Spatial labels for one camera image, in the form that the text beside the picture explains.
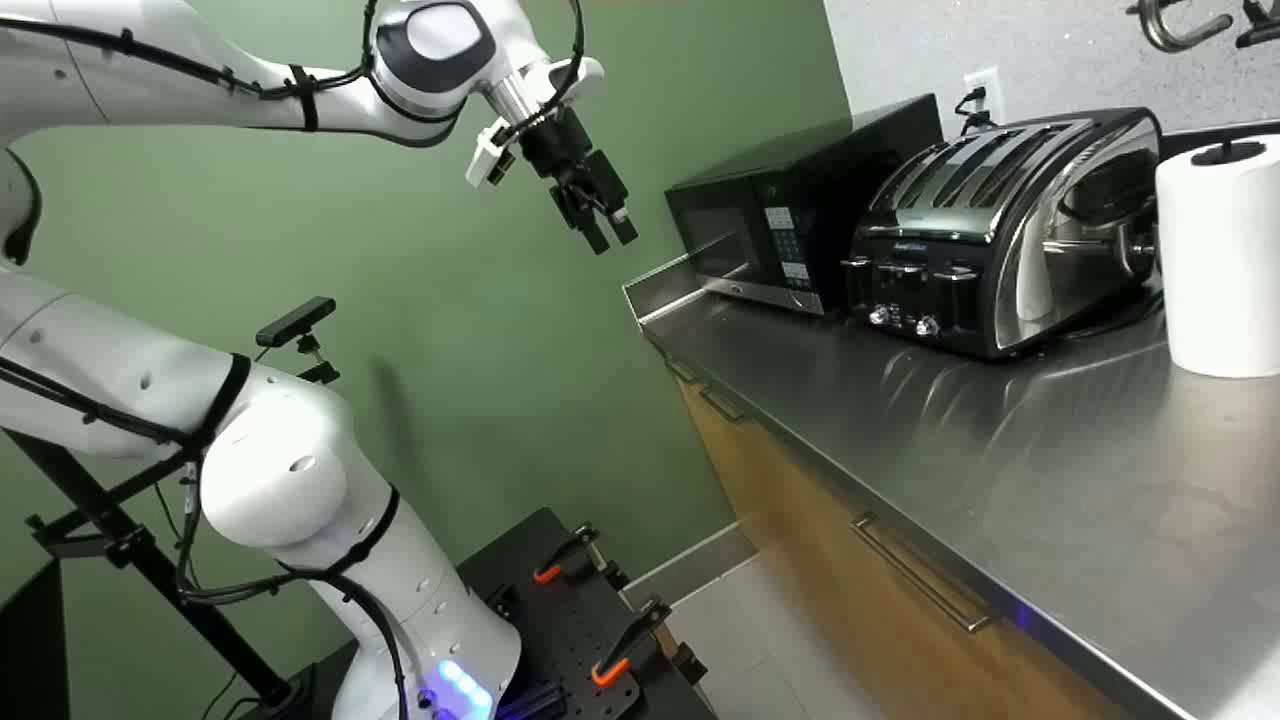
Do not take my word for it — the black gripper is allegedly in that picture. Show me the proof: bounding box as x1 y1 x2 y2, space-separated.
509 104 644 260

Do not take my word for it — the black microwave oven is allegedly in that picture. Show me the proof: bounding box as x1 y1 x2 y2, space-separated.
660 91 949 321

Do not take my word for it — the black orange-tipped clamp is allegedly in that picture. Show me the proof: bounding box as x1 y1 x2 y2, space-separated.
528 521 604 590
590 595 675 697

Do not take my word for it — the black power plug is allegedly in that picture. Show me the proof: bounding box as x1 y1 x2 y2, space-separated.
949 82 1002 139

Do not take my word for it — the chrome black toaster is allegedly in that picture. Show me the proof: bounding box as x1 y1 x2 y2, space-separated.
842 109 1167 365

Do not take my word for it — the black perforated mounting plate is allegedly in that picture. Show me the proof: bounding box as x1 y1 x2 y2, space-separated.
451 504 725 720

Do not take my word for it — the black tripod stand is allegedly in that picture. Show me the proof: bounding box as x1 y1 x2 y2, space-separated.
0 425 299 710

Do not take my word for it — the white paper towel roll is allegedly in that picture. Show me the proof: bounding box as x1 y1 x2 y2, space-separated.
1151 133 1280 385

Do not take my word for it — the black paper towel holder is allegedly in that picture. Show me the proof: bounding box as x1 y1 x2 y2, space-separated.
1188 136 1271 166

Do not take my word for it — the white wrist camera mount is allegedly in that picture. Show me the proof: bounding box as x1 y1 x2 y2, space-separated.
460 118 520 192

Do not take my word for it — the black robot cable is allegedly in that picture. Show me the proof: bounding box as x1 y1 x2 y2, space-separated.
0 0 596 720

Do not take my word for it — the black camera on tripod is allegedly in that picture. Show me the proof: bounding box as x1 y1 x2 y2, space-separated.
254 291 345 386

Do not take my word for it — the white wall outlet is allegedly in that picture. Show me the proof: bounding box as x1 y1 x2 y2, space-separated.
962 64 1010 118

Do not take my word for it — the metal wall hook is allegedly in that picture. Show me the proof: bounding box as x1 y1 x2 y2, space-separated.
1127 0 1241 54
1231 0 1280 52

